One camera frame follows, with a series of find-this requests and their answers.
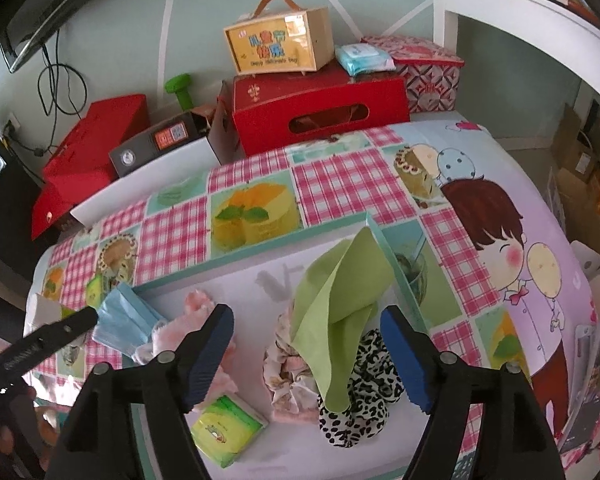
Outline red cardboard box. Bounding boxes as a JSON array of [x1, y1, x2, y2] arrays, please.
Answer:
[[227, 61, 410, 156]]

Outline black box with gauge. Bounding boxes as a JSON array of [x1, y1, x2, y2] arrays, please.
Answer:
[[109, 110, 211, 178]]

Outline light blue face mask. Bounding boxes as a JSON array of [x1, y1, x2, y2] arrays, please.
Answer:
[[92, 283, 166, 358]]

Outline green dumbbell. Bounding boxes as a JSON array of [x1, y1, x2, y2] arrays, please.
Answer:
[[163, 73, 194, 112]]

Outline black power cable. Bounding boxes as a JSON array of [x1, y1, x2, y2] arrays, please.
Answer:
[[2, 29, 89, 158]]

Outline leopard print scrunchie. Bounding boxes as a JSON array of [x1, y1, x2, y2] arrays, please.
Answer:
[[317, 328, 404, 448]]

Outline red patterned box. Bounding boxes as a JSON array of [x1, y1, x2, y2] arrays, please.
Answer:
[[362, 36, 465, 114]]

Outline white foam board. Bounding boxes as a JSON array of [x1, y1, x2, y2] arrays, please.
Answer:
[[70, 139, 220, 226]]

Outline person's left hand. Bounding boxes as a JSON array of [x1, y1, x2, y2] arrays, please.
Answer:
[[0, 386, 59, 470]]

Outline white plastic jar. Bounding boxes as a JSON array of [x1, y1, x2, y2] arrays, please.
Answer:
[[23, 292, 73, 335]]

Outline white tray teal rim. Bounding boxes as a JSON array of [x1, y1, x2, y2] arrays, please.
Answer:
[[136, 214, 426, 479]]

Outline light green cloth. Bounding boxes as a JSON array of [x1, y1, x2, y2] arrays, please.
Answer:
[[290, 226, 394, 413]]

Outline floral pink scrunchie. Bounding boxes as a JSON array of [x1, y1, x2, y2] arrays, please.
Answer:
[[262, 307, 320, 425]]

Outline black monitor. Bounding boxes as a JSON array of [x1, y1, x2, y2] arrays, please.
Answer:
[[0, 142, 46, 276]]

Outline pink checkered cake tablecloth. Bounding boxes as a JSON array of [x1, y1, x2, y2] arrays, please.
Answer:
[[27, 120, 597, 466]]

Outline pink white fluffy towel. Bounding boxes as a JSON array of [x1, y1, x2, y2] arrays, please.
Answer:
[[132, 288, 240, 396]]

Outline blue wet wipes pack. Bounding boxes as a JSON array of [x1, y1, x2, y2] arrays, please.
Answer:
[[335, 44, 396, 77]]

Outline white shelf unit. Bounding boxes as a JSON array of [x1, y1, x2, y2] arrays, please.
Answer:
[[432, 0, 600, 95]]

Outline red gift bag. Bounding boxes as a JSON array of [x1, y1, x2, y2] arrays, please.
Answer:
[[31, 93, 150, 240]]

